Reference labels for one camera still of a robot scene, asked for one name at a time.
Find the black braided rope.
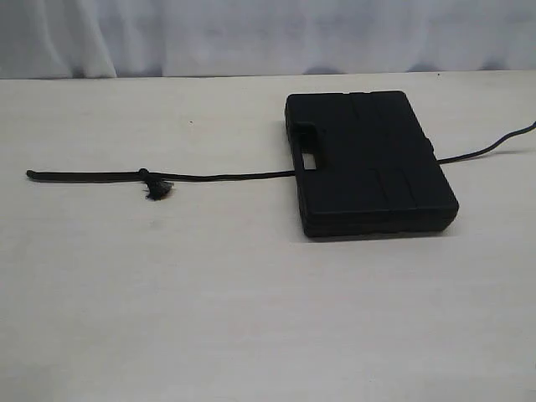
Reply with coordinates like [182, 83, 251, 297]
[25, 120, 536, 202]

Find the black plastic carrying case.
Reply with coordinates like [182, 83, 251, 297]
[285, 90, 459, 239]

